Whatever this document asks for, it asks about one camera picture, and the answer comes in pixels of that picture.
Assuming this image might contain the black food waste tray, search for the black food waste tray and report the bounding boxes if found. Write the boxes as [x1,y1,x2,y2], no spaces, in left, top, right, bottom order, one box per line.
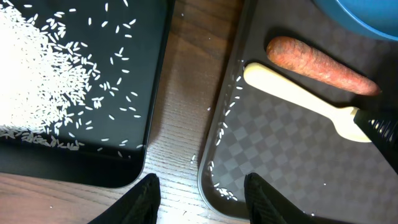
[1,0,175,188]

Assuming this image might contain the dark brown serving tray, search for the dark brown serving tray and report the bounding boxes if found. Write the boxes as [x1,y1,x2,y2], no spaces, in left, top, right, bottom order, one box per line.
[198,0,397,223]

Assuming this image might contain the orange carrot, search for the orange carrot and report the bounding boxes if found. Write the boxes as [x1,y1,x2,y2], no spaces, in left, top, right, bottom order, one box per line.
[266,36,381,96]

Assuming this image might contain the yellow plastic spoon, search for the yellow plastic spoon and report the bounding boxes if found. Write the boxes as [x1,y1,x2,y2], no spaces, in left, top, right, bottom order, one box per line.
[243,63,371,143]

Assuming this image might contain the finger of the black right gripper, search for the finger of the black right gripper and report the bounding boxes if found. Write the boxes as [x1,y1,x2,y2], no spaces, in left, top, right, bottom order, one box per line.
[353,110,397,173]

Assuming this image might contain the white rice pile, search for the white rice pile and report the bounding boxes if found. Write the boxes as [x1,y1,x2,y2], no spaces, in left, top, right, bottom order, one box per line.
[1,1,93,151]

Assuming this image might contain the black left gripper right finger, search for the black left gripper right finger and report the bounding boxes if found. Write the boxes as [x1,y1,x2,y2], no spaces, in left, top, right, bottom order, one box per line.
[244,172,347,224]

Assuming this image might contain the dark blue plate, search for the dark blue plate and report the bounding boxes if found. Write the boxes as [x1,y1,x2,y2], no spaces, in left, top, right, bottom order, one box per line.
[313,0,397,41]

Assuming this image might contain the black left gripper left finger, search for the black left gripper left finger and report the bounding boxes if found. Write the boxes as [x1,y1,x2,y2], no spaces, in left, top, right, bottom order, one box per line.
[88,173,161,224]

